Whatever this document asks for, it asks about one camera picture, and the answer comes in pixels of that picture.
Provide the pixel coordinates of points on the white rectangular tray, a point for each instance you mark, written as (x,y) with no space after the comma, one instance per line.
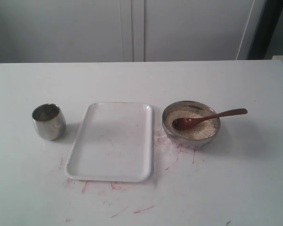
(113,143)

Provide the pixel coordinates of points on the steel bowl with rice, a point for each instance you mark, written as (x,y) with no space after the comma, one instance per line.
(195,107)

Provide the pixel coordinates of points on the steel cup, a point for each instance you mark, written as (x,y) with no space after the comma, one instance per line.
(49,121)

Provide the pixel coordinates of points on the brown wooden spoon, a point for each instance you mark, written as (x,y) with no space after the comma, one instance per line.
(187,123)

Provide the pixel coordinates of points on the white cabinet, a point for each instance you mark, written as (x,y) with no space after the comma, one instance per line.
(39,31)

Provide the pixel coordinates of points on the white uncooked rice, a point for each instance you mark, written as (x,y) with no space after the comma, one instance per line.
(201,131)

